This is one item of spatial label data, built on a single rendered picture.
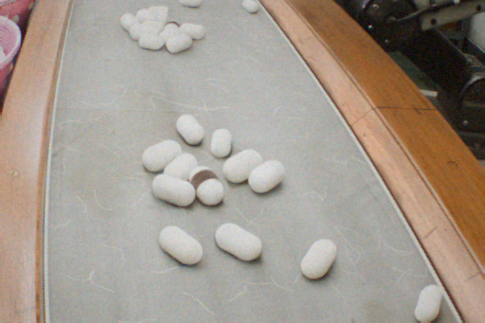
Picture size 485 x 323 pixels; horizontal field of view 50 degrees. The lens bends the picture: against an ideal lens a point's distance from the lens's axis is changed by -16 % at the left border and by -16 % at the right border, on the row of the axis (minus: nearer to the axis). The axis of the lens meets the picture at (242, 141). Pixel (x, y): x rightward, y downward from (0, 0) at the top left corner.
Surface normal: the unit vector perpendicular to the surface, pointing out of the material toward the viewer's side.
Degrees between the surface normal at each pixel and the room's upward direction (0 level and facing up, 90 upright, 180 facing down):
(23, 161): 0
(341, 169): 0
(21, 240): 0
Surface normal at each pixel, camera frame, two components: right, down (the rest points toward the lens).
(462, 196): 0.13, -0.84
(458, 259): -0.59, -0.59
